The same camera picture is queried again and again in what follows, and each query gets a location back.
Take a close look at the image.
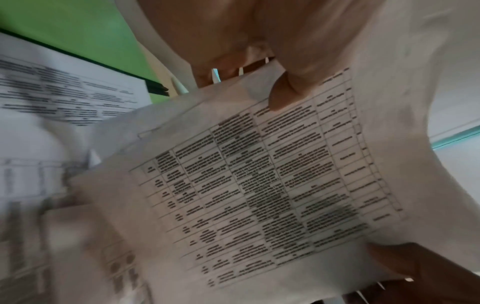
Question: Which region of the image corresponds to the printed table paper sheet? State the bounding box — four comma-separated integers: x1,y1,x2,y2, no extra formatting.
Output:
69,0,480,304

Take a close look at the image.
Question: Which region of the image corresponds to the green board with dark edge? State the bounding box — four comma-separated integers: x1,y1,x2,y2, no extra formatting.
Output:
0,0,170,103

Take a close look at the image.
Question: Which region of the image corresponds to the pile of printed papers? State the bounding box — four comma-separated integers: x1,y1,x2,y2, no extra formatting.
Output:
0,117,155,304

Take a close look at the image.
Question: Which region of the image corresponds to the person's right hand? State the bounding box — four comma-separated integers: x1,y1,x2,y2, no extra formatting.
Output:
339,241,480,304

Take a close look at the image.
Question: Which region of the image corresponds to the black clip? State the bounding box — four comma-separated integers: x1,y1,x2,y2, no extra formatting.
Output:
145,79,170,96

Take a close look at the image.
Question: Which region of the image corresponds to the printed text paper sheet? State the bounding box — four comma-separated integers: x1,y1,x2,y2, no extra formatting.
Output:
0,32,152,127

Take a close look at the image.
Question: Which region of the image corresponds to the person's left hand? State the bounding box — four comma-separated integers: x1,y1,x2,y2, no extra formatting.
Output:
138,0,380,112

